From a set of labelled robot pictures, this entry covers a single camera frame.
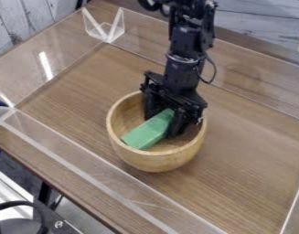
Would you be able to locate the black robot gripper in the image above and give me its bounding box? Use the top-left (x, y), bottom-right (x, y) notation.
top-left (141, 53), bottom-right (207, 138)

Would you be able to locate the green rectangular block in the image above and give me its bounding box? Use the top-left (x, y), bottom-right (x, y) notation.
top-left (122, 109), bottom-right (175, 150)

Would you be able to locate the brown wooden bowl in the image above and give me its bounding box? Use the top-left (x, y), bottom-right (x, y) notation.
top-left (107, 91), bottom-right (207, 173)

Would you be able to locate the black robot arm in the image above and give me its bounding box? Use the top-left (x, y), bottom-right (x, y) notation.
top-left (138, 0), bottom-right (218, 138)

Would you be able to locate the black table leg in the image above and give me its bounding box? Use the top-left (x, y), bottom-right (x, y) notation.
top-left (38, 182), bottom-right (52, 206)

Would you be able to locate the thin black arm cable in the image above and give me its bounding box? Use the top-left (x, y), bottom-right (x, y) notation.
top-left (193, 51), bottom-right (218, 85)

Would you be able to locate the clear acrylic tray enclosure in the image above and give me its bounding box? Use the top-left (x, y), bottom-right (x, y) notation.
top-left (0, 3), bottom-right (299, 234)

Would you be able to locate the black metal base plate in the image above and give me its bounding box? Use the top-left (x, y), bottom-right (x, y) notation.
top-left (32, 207), bottom-right (83, 234)

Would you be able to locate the black cable loop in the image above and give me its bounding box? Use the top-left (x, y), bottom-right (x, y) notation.
top-left (0, 200), bottom-right (50, 234)

